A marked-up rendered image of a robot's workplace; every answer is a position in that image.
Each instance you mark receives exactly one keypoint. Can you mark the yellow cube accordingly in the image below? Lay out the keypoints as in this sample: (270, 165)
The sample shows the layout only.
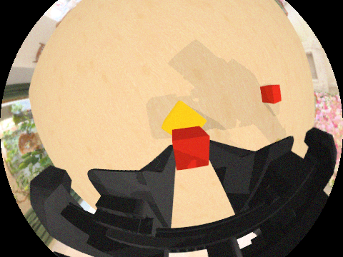
(181, 116)

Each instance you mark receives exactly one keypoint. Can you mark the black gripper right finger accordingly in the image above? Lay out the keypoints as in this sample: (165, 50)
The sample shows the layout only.
(241, 170)

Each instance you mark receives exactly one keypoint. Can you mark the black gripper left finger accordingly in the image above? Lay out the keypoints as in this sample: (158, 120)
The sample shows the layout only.
(153, 183)

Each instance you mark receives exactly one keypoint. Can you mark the red cube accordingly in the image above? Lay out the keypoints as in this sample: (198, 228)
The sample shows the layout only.
(191, 147)
(270, 94)

